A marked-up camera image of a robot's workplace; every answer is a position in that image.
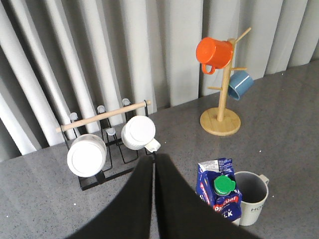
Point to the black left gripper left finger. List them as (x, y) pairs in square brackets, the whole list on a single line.
[(128, 216)]

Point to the white smooth mug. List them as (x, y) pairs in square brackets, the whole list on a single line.
[(87, 155)]

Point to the white ribbed mug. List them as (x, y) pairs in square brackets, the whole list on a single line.
[(139, 132)]

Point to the black wire mug rack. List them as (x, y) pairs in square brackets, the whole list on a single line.
[(119, 158)]

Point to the grey white curtain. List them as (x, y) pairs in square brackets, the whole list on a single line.
[(63, 56)]

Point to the cream HOME mug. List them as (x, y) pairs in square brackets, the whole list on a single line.
[(254, 190)]

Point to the blue mug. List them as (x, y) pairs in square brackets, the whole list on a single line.
[(240, 83)]

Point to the blue white milk carton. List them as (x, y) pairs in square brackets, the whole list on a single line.
[(216, 185)]

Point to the orange mug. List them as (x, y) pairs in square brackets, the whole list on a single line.
[(213, 54)]

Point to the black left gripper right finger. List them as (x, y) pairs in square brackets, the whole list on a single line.
[(181, 214)]

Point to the wooden mug tree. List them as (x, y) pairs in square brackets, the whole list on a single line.
[(221, 121)]

